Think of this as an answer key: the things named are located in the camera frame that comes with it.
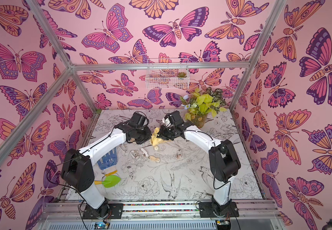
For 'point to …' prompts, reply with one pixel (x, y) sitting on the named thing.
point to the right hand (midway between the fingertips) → (156, 134)
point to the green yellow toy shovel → (110, 179)
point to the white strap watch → (179, 154)
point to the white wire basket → (167, 74)
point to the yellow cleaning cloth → (155, 140)
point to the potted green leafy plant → (199, 104)
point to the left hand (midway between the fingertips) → (154, 135)
